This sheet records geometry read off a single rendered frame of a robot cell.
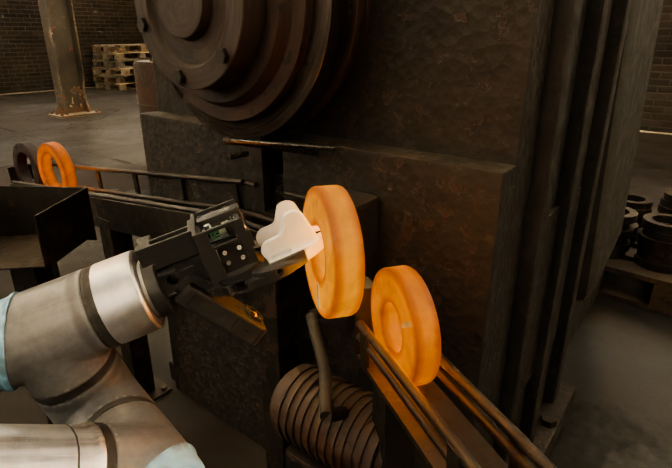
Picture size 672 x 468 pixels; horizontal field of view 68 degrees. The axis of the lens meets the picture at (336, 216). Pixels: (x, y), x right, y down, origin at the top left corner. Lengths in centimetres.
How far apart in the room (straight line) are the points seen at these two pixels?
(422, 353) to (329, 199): 21
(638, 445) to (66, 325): 150
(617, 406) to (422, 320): 128
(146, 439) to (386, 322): 34
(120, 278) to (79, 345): 8
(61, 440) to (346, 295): 28
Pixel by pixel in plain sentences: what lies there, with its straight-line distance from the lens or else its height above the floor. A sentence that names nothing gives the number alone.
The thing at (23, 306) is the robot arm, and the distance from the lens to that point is 58.
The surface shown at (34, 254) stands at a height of 60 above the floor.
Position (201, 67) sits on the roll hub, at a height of 101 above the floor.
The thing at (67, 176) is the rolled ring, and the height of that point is 66.
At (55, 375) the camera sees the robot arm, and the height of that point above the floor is 75.
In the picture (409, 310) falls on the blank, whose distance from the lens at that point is 60.
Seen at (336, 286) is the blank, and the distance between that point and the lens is 52.
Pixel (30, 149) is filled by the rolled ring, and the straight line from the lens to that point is 190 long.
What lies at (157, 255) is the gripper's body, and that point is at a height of 85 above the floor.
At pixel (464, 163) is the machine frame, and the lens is 81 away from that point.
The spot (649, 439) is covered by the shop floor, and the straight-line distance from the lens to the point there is 176.
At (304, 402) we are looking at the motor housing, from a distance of 84.
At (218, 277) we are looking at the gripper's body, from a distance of 53.
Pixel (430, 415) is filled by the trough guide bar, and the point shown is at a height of 70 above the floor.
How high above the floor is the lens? 106
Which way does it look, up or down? 20 degrees down
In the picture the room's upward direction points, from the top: straight up
